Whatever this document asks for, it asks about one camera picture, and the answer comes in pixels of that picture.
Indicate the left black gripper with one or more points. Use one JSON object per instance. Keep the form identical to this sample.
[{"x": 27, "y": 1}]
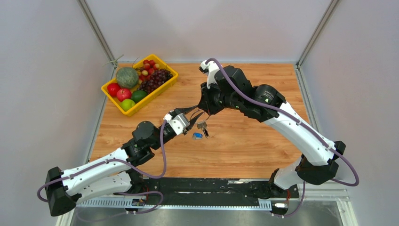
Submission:
[{"x": 183, "y": 110}]

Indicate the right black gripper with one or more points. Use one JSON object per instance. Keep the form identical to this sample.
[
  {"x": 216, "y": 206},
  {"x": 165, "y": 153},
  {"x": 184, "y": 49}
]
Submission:
[{"x": 205, "y": 103}]

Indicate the silver keyring with keys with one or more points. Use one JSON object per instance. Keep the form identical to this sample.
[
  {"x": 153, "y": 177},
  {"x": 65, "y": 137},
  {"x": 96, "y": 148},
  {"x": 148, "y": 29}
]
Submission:
[{"x": 202, "y": 125}]

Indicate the blue-capped key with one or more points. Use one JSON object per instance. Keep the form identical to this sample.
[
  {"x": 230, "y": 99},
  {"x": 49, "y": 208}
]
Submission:
[{"x": 197, "y": 136}]

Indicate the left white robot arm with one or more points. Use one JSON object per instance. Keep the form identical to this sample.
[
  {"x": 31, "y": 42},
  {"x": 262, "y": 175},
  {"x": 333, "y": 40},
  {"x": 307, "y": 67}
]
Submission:
[{"x": 117, "y": 172}]

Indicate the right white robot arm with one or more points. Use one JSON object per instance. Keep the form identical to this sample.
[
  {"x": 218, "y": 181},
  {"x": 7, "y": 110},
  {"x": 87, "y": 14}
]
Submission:
[{"x": 317, "y": 164}]

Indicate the dark purple grape bunch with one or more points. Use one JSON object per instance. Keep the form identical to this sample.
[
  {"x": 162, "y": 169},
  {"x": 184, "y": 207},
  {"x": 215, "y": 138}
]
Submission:
[{"x": 160, "y": 77}]

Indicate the dark green avocado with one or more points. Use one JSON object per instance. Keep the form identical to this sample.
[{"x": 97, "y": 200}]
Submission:
[{"x": 138, "y": 95}]

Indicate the light green apple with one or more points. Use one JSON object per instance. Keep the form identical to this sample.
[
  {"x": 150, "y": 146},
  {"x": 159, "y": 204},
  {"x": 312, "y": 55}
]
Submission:
[{"x": 127, "y": 104}]

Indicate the red-pink apple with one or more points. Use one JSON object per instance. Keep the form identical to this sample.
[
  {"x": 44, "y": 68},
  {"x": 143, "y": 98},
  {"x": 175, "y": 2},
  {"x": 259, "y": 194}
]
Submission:
[{"x": 123, "y": 94}]

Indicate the green melon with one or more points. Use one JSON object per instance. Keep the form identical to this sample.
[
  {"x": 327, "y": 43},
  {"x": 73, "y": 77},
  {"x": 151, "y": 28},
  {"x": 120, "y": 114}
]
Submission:
[{"x": 127, "y": 77}]

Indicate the red apple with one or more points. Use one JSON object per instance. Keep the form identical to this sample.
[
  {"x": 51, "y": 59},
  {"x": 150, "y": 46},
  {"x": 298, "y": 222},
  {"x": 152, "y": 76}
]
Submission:
[{"x": 113, "y": 89}]

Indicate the white zip tie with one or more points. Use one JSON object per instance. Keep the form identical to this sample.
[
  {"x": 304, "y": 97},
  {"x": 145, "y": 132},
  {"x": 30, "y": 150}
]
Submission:
[{"x": 114, "y": 62}]

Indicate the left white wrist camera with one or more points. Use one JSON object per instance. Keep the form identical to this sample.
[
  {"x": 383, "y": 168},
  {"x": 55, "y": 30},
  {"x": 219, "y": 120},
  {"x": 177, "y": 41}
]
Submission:
[{"x": 178, "y": 123}]

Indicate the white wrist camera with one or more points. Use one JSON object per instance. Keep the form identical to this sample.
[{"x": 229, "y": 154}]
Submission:
[
  {"x": 178, "y": 123},
  {"x": 209, "y": 69}
]

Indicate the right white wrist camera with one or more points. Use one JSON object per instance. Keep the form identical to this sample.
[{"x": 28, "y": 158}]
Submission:
[{"x": 209, "y": 69}]

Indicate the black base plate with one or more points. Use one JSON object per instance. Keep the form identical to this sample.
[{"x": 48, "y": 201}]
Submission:
[{"x": 210, "y": 190}]

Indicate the right aluminium frame post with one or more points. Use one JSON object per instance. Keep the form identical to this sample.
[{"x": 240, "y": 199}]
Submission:
[{"x": 317, "y": 32}]

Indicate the aluminium frame post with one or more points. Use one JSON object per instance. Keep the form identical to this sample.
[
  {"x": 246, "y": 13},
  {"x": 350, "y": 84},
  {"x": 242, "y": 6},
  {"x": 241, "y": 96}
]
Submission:
[
  {"x": 95, "y": 28},
  {"x": 317, "y": 32}
]

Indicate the white slotted cable duct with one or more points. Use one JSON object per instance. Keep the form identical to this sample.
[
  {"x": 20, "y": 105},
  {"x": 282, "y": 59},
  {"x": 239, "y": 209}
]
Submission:
[{"x": 132, "y": 202}]

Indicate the left aluminium frame post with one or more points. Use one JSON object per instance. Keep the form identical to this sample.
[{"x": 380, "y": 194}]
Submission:
[{"x": 95, "y": 28}]

